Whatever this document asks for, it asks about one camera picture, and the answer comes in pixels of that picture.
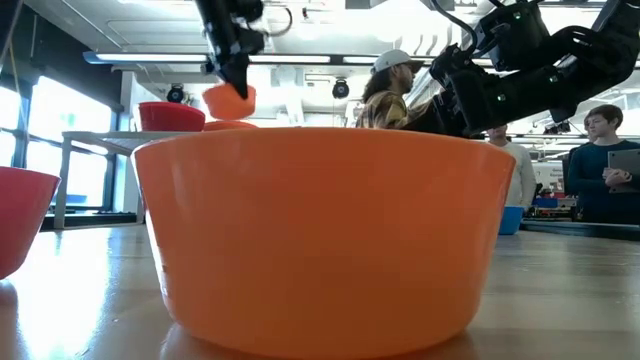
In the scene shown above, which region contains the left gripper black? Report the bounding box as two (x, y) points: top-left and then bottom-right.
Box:
(194, 0), (251, 100)

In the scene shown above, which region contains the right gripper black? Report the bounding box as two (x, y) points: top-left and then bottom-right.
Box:
(399, 44), (501, 137)

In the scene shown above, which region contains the red plastic mini bowl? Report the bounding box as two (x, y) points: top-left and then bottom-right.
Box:
(138, 101), (207, 133)
(0, 166), (62, 280)

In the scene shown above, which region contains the blue plastic mini bowl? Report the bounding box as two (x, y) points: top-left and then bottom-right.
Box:
(498, 205), (526, 236)

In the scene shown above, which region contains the person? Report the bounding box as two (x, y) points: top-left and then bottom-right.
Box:
(354, 48), (441, 130)
(567, 103), (640, 225)
(487, 124), (537, 209)

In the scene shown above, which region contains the long ceiling light bar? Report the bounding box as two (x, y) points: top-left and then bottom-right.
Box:
(82, 49), (436, 67)

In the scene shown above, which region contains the grey tablet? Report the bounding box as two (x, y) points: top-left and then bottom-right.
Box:
(606, 148), (640, 195)

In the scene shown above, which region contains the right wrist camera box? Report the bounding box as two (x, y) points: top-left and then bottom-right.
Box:
(474, 1), (551, 71)

